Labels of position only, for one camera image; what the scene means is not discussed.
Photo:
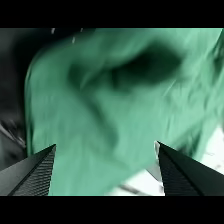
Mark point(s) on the green shirt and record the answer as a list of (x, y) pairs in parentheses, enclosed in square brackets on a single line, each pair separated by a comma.
[(110, 126)]

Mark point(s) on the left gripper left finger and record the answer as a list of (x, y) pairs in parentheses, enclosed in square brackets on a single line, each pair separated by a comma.
[(31, 176)]

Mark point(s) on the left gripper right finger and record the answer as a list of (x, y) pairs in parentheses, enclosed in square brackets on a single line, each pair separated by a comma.
[(186, 176)]

